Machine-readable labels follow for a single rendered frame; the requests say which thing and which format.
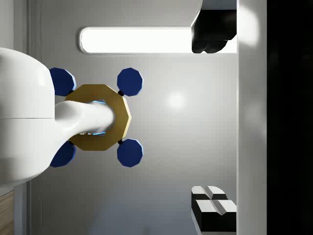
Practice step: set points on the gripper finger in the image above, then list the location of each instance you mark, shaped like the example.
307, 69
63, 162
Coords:
215, 29
215, 218

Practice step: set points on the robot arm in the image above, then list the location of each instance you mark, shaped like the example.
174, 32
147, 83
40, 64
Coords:
27, 117

